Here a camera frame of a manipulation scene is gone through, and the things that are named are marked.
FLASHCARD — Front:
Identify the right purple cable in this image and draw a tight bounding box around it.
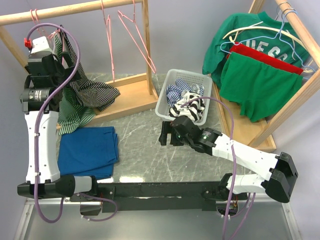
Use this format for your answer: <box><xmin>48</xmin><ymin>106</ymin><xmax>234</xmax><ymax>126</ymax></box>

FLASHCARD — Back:
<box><xmin>181</xmin><ymin>96</ymin><xmax>256</xmax><ymax>240</ymax></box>

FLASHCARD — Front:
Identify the red cloth on hanger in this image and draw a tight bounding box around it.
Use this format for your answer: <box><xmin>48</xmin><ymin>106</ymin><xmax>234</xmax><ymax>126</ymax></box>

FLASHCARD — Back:
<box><xmin>229</xmin><ymin>44</ymin><xmax>304</xmax><ymax>75</ymax></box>

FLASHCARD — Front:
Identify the purple cable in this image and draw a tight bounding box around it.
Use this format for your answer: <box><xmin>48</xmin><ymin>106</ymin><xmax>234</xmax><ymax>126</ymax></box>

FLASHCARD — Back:
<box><xmin>181</xmin><ymin>96</ymin><xmax>256</xmax><ymax>240</ymax></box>
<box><xmin>26</xmin><ymin>22</ymin><xmax>118</xmax><ymax>224</ymax></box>

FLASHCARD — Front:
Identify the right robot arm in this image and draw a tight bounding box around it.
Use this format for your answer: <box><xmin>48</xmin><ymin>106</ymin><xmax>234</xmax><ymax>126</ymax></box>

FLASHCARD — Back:
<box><xmin>158</xmin><ymin>116</ymin><xmax>299</xmax><ymax>203</ymax></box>

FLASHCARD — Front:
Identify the light blue wire hanger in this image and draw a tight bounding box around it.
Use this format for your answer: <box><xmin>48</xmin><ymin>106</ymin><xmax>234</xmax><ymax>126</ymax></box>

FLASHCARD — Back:
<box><xmin>220</xmin><ymin>19</ymin><xmax>316</xmax><ymax>74</ymax></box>

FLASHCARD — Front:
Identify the left wooden clothes rack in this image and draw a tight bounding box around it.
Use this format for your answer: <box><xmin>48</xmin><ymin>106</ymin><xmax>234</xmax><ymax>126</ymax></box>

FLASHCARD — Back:
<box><xmin>0</xmin><ymin>0</ymin><xmax>158</xmax><ymax>126</ymax></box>

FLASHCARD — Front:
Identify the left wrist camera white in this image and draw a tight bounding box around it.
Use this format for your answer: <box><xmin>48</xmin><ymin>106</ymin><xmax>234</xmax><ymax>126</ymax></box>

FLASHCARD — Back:
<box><xmin>24</xmin><ymin>36</ymin><xmax>54</xmax><ymax>55</ymax></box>

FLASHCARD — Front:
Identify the blue white striped tank top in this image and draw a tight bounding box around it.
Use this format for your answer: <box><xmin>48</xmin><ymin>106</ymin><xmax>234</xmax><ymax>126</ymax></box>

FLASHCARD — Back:
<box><xmin>165</xmin><ymin>78</ymin><xmax>205</xmax><ymax>107</ymax></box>

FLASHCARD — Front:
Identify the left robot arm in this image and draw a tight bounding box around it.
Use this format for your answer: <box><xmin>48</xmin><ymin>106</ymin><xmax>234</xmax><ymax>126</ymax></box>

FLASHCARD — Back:
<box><xmin>17</xmin><ymin>50</ymin><xmax>100</xmax><ymax>201</ymax></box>

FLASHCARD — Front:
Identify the blue cloth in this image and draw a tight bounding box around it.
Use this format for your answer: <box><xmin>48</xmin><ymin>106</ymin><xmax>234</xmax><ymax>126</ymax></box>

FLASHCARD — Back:
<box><xmin>57</xmin><ymin>126</ymin><xmax>119</xmax><ymax>180</ymax></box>

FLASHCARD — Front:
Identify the green sweatshirt with letters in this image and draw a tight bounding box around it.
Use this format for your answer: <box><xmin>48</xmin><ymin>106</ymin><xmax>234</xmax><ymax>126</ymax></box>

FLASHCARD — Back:
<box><xmin>202</xmin><ymin>12</ymin><xmax>310</xmax><ymax>88</ymax></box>

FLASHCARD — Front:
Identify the green striped tank top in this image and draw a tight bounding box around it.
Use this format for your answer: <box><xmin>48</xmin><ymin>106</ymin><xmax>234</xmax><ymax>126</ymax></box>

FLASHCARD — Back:
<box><xmin>51</xmin><ymin>24</ymin><xmax>121</xmax><ymax>136</ymax></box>

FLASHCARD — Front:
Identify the pink hanger with blue top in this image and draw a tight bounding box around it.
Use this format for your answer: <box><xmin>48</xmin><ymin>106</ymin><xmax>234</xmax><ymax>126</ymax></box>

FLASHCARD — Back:
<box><xmin>116</xmin><ymin>0</ymin><xmax>157</xmax><ymax>74</ymax></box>

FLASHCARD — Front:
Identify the aluminium frame rail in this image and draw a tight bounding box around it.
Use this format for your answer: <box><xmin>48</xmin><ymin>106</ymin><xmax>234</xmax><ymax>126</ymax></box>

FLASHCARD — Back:
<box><xmin>13</xmin><ymin>198</ymin><xmax>61</xmax><ymax>240</ymax></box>

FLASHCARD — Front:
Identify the black base beam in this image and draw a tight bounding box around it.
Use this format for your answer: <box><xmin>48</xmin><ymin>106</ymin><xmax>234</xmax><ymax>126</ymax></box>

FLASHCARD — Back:
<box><xmin>69</xmin><ymin>181</ymin><xmax>248</xmax><ymax>213</ymax></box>

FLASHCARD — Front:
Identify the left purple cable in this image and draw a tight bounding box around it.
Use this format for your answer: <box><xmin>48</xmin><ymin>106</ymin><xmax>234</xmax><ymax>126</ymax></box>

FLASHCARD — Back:
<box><xmin>26</xmin><ymin>22</ymin><xmax>118</xmax><ymax>224</ymax></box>

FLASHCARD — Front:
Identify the white plastic perforated basket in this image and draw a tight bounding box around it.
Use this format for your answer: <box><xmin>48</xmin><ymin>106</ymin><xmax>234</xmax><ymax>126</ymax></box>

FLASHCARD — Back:
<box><xmin>155</xmin><ymin>69</ymin><xmax>213</xmax><ymax>126</ymax></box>

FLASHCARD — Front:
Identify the green t-shirt front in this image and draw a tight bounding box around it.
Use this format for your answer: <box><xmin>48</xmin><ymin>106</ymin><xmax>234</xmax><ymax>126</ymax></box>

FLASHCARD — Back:
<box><xmin>219</xmin><ymin>52</ymin><xmax>303</xmax><ymax>123</ymax></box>

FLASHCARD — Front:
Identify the cream white hanger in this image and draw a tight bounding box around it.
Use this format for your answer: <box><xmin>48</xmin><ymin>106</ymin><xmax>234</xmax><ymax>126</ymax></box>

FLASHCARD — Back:
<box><xmin>222</xmin><ymin>24</ymin><xmax>307</xmax><ymax>50</ymax></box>

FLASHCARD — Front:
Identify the black white striped tank top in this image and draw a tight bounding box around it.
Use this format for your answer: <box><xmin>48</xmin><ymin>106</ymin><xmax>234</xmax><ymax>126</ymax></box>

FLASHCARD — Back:
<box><xmin>169</xmin><ymin>91</ymin><xmax>206</xmax><ymax>123</ymax></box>

